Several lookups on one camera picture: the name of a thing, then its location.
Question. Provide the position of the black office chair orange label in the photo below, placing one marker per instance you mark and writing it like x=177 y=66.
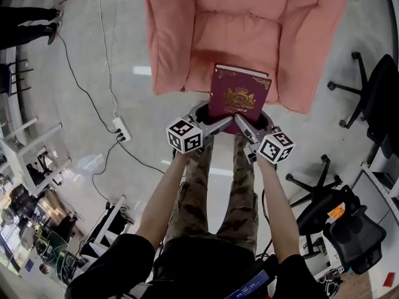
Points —
x=352 y=229

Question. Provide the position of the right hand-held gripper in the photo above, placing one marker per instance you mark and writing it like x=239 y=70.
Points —
x=275 y=148

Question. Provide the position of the person's leg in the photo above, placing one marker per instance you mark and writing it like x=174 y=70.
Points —
x=191 y=198
x=22 y=34
x=25 y=13
x=241 y=192

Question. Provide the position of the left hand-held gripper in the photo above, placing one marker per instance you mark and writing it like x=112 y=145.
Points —
x=184 y=135

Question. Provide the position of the person's left leg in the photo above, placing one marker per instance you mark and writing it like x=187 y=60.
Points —
x=191 y=198

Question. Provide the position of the white table frame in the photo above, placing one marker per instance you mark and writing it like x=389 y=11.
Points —
x=22 y=148

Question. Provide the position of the white metal shelf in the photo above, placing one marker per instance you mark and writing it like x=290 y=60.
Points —
x=378 y=185

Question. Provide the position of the clear plastic bag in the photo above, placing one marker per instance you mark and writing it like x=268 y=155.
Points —
x=91 y=163

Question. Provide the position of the white power strip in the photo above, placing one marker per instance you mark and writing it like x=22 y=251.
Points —
x=122 y=129

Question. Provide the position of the person's black shirt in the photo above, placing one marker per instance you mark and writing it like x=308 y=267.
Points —
x=199 y=263

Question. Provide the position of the pink cushioned armchair seat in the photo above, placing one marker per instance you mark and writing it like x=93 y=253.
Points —
x=237 y=30

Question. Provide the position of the person's left forearm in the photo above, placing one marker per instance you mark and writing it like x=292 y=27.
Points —
x=162 y=198

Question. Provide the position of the body-worn device blue screen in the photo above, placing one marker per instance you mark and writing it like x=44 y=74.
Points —
x=252 y=283

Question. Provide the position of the person's right leg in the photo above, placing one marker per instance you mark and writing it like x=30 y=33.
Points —
x=241 y=192

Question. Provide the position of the black metal rack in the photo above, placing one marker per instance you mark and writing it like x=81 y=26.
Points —
x=14 y=76

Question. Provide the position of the person's right forearm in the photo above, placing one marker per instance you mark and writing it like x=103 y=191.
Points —
x=277 y=207

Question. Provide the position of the white table leg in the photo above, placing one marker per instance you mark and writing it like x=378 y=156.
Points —
x=109 y=220

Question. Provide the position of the maroon book with gold print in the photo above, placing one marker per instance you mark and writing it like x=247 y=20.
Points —
x=238 y=96

